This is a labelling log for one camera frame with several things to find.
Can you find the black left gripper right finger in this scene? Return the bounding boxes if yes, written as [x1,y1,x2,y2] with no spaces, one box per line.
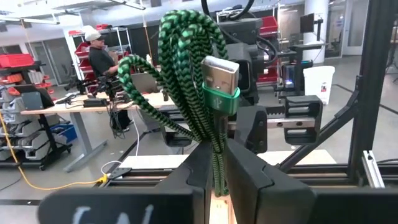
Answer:
[226,139,398,224]

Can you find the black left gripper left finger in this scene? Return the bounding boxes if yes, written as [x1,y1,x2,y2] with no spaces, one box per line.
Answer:
[37,139,214,224]

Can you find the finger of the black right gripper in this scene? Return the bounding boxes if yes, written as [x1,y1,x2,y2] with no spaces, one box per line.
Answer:
[234,105,269,155]

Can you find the green braided usb cable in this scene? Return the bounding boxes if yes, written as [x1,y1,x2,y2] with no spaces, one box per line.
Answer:
[117,9,242,198]

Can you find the white trash bin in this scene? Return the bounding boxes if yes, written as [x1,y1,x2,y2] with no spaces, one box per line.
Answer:
[302,65,336,106]

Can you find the black machine with blue light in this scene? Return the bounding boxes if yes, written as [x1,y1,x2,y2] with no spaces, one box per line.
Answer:
[275,42,328,98]

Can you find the black monitor on stand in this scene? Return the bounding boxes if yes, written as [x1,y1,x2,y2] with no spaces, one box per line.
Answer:
[299,12,324,41]

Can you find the red stacked storage bins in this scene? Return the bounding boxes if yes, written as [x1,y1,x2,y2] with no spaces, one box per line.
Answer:
[257,15,280,84]

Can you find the blue plastic bin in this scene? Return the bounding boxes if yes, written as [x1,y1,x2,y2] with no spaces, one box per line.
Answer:
[50,123,78,144]

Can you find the grey laptop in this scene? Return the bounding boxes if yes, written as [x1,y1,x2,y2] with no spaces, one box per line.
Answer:
[129,72,160,95]

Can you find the black robot arms on desk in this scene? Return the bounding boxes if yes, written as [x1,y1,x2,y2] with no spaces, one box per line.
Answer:
[63,75,126,101]

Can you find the wooden top work desk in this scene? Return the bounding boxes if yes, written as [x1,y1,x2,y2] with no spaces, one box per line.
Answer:
[20,91,175,172]

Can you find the parts shelving with bins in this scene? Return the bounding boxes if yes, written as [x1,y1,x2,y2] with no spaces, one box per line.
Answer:
[0,60,78,171]

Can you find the person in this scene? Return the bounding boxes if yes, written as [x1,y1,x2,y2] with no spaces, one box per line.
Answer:
[83,29,135,134]

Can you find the yellow extension cable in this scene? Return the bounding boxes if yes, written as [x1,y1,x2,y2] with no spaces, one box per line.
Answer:
[0,111,110,191]

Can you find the white power cable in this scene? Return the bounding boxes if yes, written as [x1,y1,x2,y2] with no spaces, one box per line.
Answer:
[100,117,141,175]

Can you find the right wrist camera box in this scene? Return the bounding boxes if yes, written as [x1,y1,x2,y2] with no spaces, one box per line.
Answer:
[229,43,259,105]

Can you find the silver aluminium bracket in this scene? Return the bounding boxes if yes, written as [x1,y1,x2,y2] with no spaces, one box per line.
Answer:
[361,150,387,190]

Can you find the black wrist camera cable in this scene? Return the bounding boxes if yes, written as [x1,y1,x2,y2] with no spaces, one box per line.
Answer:
[200,0,256,21]

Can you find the white wire shelf rack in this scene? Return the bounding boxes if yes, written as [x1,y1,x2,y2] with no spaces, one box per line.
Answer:
[67,26,134,82]

